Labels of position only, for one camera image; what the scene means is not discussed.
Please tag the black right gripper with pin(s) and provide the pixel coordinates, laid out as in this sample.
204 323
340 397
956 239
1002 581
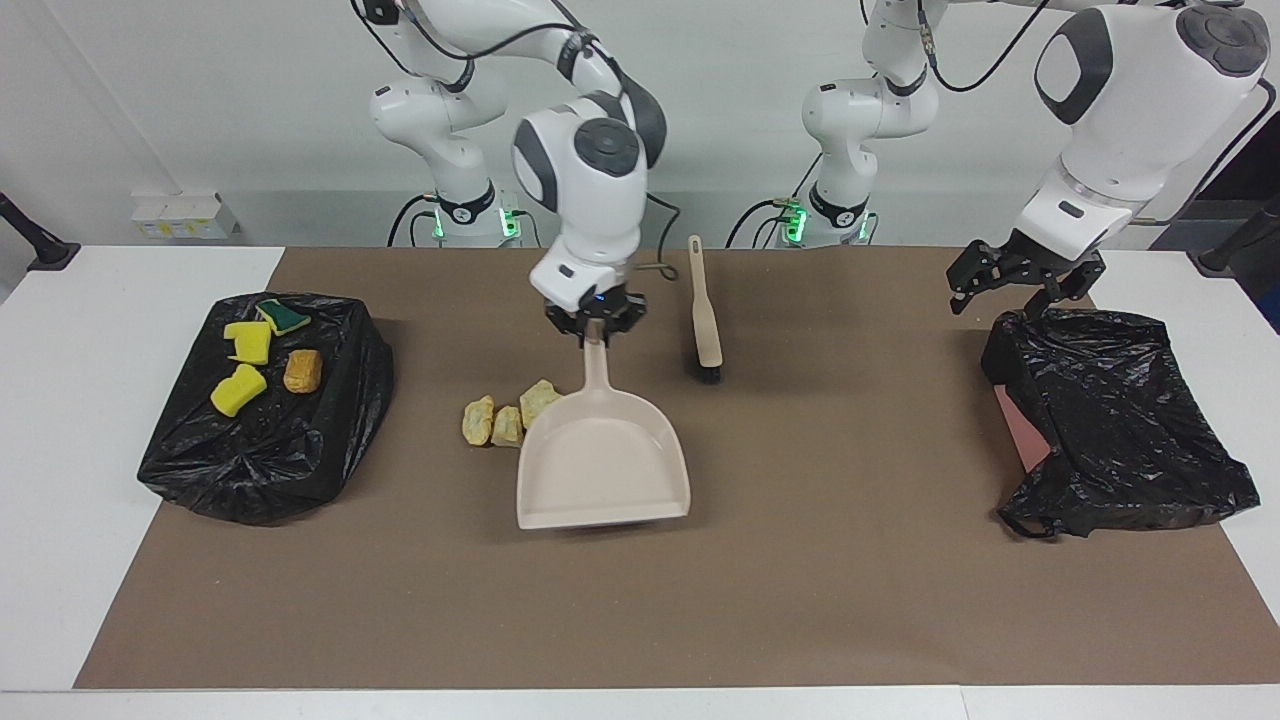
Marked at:
600 308

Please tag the black trash bag bin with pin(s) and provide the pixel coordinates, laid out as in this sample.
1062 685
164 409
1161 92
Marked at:
270 460

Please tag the beige plastic dustpan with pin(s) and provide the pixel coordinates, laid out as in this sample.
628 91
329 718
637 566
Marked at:
600 460

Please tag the black mount stand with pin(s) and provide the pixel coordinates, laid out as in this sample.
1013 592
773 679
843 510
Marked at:
40 245
1225 252

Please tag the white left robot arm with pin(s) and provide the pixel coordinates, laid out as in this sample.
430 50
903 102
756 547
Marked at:
1130 90

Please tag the orange-brown sponge chunk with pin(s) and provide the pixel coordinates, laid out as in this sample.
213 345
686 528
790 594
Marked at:
302 372

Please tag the yellow sponge piece green backing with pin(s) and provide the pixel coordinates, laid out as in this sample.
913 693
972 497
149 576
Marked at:
285 318

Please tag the dark partition panel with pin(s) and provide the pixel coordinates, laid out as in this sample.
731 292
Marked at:
1255 185

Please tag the white socket box yellow label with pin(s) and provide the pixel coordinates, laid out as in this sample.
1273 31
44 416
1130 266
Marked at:
185 215

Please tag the black trash bag pink box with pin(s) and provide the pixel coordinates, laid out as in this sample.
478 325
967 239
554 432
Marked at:
1120 430

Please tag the beige hand brush black bristles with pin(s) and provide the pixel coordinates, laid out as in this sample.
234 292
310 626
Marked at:
706 320

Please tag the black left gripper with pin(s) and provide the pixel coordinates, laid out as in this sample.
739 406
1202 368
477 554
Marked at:
1035 262

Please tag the large brown table mat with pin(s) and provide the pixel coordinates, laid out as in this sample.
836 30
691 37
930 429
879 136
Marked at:
800 600

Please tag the pale stone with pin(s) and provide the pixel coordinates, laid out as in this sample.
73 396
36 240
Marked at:
507 428
478 420
540 402

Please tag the pink box under bag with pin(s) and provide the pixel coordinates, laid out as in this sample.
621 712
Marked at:
1022 430

